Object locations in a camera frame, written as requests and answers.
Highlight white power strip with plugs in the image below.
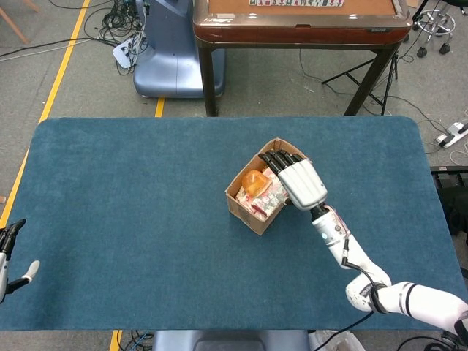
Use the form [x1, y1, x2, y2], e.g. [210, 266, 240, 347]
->
[112, 38, 138, 69]

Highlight brown mahjong table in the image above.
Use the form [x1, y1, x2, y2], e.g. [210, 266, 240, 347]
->
[192, 0, 414, 117]

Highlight open cardboard box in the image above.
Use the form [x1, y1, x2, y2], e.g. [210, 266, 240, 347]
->
[224, 137, 314, 237]

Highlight grey robot torso base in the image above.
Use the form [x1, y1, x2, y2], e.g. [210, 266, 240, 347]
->
[151, 330, 311, 351]

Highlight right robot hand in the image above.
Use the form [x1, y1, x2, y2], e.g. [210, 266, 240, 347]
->
[257, 148, 328, 212]

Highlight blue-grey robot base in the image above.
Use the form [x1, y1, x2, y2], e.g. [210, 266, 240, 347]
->
[133, 0, 226, 99]

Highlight long black floor cable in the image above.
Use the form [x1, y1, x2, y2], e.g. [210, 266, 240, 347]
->
[0, 37, 115, 59]

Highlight tangled black cable bundle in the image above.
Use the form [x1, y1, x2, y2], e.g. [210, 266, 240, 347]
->
[83, 0, 148, 76]

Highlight clear plastic bag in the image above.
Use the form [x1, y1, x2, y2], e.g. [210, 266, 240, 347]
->
[309, 330, 361, 351]

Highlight black equipment case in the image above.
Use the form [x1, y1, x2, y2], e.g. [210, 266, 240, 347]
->
[429, 165, 468, 235]

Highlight orange translucent plastic package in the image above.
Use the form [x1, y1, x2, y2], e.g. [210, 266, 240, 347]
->
[241, 170, 271, 197]

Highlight row of mahjong tiles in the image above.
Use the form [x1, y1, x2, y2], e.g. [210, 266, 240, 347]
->
[249, 0, 344, 7]

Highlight wooden stand legs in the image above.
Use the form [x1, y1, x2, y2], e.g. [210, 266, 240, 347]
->
[0, 0, 41, 45]

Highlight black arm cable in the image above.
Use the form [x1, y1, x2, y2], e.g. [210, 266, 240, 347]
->
[314, 237, 390, 351]

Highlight rolling stool base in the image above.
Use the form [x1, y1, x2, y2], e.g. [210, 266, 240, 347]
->
[412, 0, 458, 59]

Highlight floral printed snack packet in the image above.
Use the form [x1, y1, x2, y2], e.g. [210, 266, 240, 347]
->
[235, 167, 290, 222]

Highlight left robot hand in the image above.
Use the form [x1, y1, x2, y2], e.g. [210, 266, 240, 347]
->
[0, 218, 40, 304]

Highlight black folding tripod stand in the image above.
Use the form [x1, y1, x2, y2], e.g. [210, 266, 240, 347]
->
[321, 54, 399, 116]

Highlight small floor cable bundle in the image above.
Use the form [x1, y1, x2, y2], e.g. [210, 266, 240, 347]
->
[122, 330, 153, 351]

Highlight white and black power strip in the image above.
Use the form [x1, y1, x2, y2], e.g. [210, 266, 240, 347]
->
[434, 122, 468, 149]

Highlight teal felt table mat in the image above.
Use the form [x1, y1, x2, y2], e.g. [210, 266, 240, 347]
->
[0, 116, 464, 332]

